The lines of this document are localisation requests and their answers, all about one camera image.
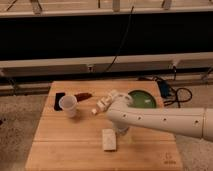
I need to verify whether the black hanging cable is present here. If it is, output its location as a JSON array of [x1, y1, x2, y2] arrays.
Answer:
[[100, 4, 135, 74]]

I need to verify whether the white plastic bottle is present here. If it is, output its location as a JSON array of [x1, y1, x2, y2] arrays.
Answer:
[[91, 90, 118, 115]]

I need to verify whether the white sponge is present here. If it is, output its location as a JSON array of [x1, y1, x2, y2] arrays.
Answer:
[[102, 129, 117, 151]]

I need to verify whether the black power adapter with cable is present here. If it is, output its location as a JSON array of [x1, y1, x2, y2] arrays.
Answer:
[[152, 76, 193, 107]]

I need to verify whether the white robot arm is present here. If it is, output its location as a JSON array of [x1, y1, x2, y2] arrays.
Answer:
[[107, 94, 213, 142]]

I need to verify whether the white plastic cup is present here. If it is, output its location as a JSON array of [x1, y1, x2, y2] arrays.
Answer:
[[59, 95, 77, 118]]

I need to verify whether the black spatula with red handle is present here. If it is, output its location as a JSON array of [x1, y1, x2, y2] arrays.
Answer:
[[54, 92, 92, 111]]

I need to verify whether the green bowl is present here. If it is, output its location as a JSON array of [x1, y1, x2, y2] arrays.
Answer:
[[129, 90, 157, 108]]

